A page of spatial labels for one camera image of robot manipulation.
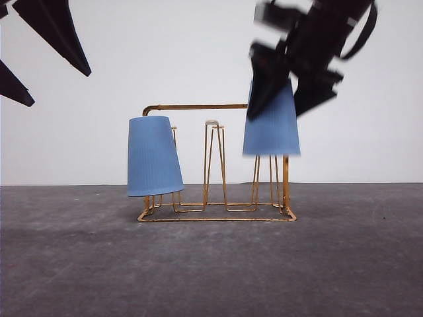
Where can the black cable loop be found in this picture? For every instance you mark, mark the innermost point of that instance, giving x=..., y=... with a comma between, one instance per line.
x=364, y=35

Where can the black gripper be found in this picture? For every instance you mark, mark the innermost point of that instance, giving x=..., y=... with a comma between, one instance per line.
x=311, y=36

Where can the blue ribbed cup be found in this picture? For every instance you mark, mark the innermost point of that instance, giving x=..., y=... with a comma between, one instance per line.
x=275, y=132
x=153, y=162

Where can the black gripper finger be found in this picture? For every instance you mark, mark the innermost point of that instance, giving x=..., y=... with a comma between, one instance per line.
x=52, y=20
x=12, y=87

